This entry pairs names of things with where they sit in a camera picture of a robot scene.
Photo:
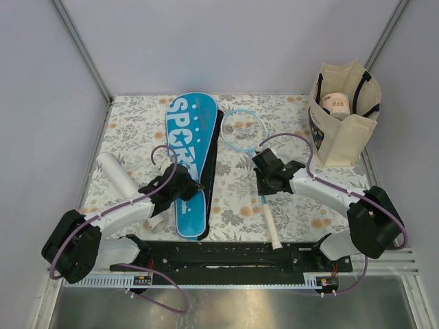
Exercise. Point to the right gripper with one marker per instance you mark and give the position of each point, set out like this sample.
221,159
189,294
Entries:
261,190

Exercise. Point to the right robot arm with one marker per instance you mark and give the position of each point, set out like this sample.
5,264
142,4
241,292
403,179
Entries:
373,222

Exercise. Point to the paper roll in tote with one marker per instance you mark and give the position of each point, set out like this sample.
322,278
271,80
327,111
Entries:
336,104

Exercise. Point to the beige canvas tote bag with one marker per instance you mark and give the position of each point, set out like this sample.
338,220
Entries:
339,142

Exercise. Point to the floral table mat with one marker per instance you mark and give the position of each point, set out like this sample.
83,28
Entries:
136,131

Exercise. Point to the blue racket cover bag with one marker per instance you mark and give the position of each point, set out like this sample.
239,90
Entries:
192,125

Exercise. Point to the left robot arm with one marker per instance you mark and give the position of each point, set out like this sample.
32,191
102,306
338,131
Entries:
73,247

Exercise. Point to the blue badminton racket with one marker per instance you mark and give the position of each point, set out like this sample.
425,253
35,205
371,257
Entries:
242,130

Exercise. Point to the white shuttlecock tube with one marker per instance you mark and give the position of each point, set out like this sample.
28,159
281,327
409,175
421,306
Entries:
127,186

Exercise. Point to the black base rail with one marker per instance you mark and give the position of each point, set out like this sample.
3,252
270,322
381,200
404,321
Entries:
236,263

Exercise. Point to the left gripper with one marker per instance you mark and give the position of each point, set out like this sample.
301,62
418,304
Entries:
193,188

